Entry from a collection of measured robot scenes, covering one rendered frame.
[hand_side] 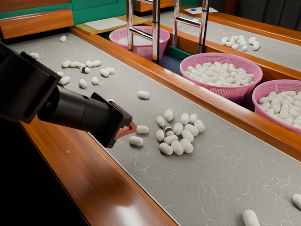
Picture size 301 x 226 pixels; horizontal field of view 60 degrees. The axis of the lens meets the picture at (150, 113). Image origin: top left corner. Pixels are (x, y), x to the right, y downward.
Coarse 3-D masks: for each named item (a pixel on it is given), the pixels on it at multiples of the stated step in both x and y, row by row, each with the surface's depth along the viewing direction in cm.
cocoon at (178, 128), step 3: (177, 123) 63; (180, 123) 63; (174, 126) 63; (177, 126) 62; (180, 126) 62; (174, 129) 61; (177, 129) 61; (180, 129) 61; (174, 132) 61; (177, 132) 61; (180, 132) 61
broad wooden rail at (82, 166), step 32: (32, 128) 60; (64, 128) 60; (32, 160) 70; (64, 160) 52; (96, 160) 52; (64, 192) 47; (96, 192) 45; (128, 192) 45; (96, 224) 40; (128, 224) 40; (160, 224) 40
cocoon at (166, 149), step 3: (162, 144) 57; (165, 144) 57; (159, 147) 57; (162, 147) 56; (165, 147) 56; (168, 147) 56; (171, 147) 56; (162, 150) 56; (165, 150) 56; (168, 150) 56; (171, 150) 56; (165, 153) 56; (168, 153) 56; (171, 153) 56
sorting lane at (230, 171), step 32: (128, 96) 77; (160, 96) 77; (160, 128) 64; (224, 128) 64; (128, 160) 55; (160, 160) 55; (192, 160) 55; (224, 160) 55; (256, 160) 55; (288, 160) 55; (160, 192) 49; (192, 192) 49; (224, 192) 49; (256, 192) 49; (288, 192) 49; (192, 224) 43; (224, 224) 43; (288, 224) 43
